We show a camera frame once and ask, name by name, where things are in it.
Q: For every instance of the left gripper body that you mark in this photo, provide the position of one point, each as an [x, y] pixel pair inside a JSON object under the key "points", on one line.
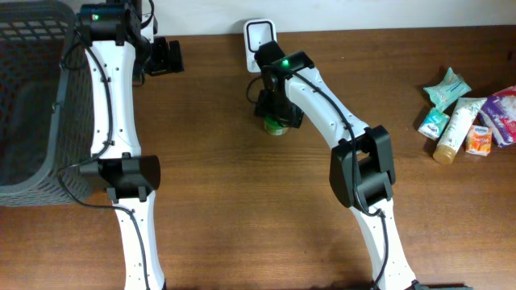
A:
{"points": [[155, 57]]}

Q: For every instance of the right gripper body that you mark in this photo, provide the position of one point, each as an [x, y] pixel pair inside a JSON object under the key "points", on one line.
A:
{"points": [[282, 109]]}

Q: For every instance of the green red snack bag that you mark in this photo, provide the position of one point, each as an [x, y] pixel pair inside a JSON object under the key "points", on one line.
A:
{"points": [[274, 128]]}

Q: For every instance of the small teal tissue pack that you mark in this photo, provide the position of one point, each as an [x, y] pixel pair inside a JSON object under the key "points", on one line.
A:
{"points": [[434, 124]]}

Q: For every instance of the teal snack packet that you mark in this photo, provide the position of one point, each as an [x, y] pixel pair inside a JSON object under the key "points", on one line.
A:
{"points": [[452, 87]]}

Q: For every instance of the white cream tube gold cap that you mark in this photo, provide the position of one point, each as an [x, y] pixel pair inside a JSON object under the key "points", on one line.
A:
{"points": [[455, 133]]}

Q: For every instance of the small orange tissue pack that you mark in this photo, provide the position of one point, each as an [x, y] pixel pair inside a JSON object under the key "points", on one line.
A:
{"points": [[478, 140]]}

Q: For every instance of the red purple pad package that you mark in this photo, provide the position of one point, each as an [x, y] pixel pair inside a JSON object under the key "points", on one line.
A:
{"points": [[498, 113]]}

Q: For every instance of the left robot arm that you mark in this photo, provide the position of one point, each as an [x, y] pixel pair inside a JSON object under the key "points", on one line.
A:
{"points": [[122, 48]]}

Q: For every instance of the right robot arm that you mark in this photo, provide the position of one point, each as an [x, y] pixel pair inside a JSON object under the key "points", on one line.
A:
{"points": [[362, 172]]}

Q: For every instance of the white barcode scanner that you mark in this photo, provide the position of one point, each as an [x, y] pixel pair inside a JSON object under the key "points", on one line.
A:
{"points": [[257, 32]]}

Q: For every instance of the dark grey plastic basket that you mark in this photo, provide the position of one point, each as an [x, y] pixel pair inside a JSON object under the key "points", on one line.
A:
{"points": [[47, 114]]}

